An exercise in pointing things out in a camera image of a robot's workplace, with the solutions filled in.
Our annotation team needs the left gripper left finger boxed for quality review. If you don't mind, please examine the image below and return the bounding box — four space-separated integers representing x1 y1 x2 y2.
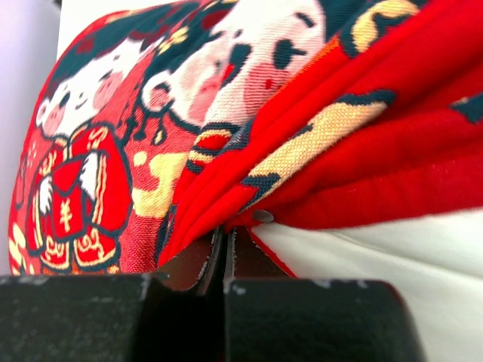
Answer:
1 231 223 361

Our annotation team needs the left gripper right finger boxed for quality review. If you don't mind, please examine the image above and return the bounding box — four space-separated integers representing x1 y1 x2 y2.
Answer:
224 228 426 361

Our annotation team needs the white pillow insert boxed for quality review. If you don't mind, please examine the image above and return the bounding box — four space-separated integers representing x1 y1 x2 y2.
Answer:
253 209 482 361

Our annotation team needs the red printed pillowcase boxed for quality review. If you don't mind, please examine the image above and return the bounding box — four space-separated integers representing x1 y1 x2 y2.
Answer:
8 1 482 275

